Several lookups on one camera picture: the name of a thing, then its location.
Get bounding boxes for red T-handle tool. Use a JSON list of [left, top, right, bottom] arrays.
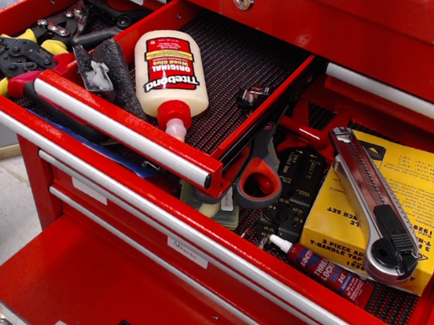
[[276, 101, 350, 164]]

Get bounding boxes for white Adhesives label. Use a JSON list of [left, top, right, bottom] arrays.
[[167, 237, 208, 269]]

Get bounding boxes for small black red clip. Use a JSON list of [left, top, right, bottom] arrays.
[[236, 87, 271, 109]]

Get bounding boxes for Titebond wood glue bottle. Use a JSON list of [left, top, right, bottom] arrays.
[[134, 29, 209, 142]]

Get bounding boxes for red black handled tool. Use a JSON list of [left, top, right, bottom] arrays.
[[2, 45, 114, 145]]

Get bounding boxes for clear yellow small parts case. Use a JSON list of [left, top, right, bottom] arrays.
[[179, 179, 240, 231]]

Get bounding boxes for red grey handled scissors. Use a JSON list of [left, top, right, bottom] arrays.
[[193, 122, 282, 209]]

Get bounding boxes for silver black box cutter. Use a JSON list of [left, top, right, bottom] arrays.
[[329, 127, 419, 286]]

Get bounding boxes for lower open red drawer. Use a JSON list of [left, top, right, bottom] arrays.
[[0, 23, 434, 325]]

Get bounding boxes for open red drawer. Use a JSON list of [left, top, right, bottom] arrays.
[[0, 0, 314, 198], [0, 23, 434, 325], [0, 216, 260, 325]]

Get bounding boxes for black wire stripper tool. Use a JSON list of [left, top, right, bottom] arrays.
[[237, 147, 327, 249]]

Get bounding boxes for black crimping tool yellow handles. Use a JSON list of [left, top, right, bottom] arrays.
[[0, 29, 75, 98]]

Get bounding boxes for upper open red drawer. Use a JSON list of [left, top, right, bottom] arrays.
[[0, 0, 314, 198]]

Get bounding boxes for red Loctite threadlocker tube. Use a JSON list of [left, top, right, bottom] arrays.
[[270, 235, 373, 308]]

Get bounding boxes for blue flat package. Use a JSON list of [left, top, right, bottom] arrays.
[[28, 109, 159, 179]]

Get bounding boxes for bottom open red drawer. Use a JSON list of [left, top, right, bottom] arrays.
[[0, 216, 260, 325]]

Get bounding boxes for red tool chest cabinet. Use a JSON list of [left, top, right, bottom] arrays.
[[0, 0, 434, 325]]

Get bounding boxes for yellow tap wrench box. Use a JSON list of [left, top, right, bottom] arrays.
[[300, 131, 434, 296]]

